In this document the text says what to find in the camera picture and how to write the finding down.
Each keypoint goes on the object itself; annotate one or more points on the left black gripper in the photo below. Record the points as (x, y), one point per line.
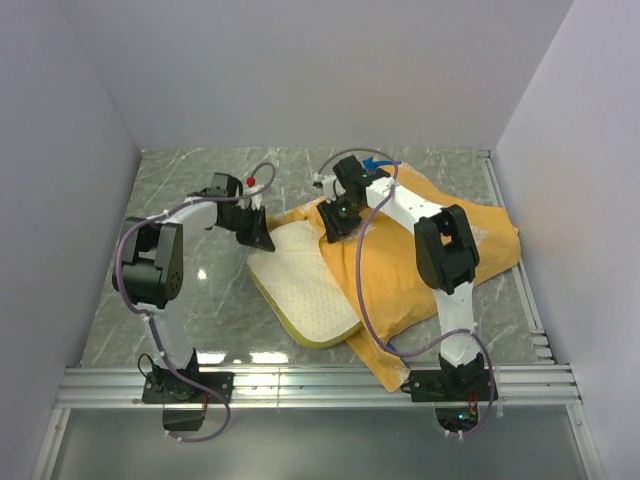
(257, 235)

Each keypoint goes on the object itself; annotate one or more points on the aluminium mounting rail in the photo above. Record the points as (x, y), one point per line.
(285, 387)

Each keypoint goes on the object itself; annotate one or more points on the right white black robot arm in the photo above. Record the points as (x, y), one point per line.
(445, 252)

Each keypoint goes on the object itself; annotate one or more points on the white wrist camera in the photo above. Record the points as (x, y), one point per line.
(253, 192)
(330, 185)

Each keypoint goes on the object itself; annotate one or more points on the blue and orange pillowcase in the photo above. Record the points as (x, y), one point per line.
(395, 296)

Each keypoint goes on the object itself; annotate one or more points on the cream pillow yellow trim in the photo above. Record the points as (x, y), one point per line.
(299, 287)

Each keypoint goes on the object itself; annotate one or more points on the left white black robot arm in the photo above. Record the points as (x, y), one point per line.
(149, 273)

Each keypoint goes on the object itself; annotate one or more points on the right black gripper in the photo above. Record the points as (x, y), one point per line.
(333, 226)

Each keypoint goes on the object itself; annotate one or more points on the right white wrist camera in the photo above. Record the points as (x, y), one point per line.
(330, 185)

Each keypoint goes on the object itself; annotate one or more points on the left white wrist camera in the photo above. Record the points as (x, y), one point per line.
(253, 192)

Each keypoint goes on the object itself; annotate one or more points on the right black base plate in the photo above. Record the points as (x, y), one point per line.
(437, 386)

